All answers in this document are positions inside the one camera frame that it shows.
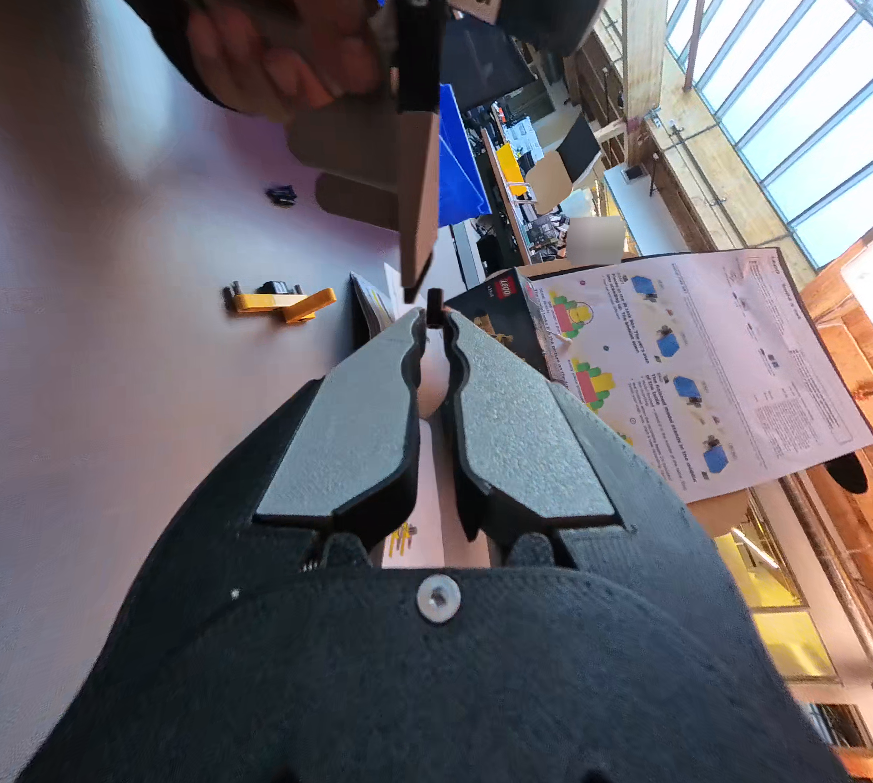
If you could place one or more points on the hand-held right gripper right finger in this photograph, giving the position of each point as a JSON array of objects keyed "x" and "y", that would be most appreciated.
[{"x": 532, "y": 449}]

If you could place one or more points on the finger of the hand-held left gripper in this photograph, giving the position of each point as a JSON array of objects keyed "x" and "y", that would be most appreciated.
[
  {"x": 354, "y": 142},
  {"x": 417, "y": 197}
]

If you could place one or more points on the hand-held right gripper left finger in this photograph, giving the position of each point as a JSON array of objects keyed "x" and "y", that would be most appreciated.
[{"x": 341, "y": 435}]

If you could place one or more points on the small black lego pin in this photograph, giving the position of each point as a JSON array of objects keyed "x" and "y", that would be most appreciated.
[{"x": 435, "y": 307}]

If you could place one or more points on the small dark lego piece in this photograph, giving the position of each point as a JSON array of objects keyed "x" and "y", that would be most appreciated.
[{"x": 282, "y": 195}]

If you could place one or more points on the lego instruction booklet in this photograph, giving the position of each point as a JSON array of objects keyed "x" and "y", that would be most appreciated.
[{"x": 372, "y": 306}]

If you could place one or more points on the black lego set box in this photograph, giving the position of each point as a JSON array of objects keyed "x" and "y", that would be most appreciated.
[{"x": 501, "y": 316}]

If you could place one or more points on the yellow lego assembly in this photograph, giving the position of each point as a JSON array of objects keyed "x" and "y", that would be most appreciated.
[{"x": 273, "y": 304}]

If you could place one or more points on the blue plastic bin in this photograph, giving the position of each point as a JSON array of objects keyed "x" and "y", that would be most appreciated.
[{"x": 458, "y": 176}]

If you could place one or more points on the cluttered wooden desk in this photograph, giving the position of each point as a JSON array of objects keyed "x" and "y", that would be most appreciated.
[{"x": 508, "y": 210}]

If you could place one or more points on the yellow box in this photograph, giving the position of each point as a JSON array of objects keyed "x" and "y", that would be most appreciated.
[{"x": 511, "y": 168}]

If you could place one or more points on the wooden ceiling beam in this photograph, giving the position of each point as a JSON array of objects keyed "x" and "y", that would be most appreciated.
[{"x": 646, "y": 13}]

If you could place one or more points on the wooden chair with black back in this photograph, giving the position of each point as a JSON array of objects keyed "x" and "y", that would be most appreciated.
[{"x": 566, "y": 163}]

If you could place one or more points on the printed instruction poster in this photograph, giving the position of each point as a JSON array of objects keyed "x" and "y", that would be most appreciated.
[{"x": 716, "y": 360}]

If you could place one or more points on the large grid window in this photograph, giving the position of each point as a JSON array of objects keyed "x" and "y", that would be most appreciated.
[{"x": 784, "y": 81}]

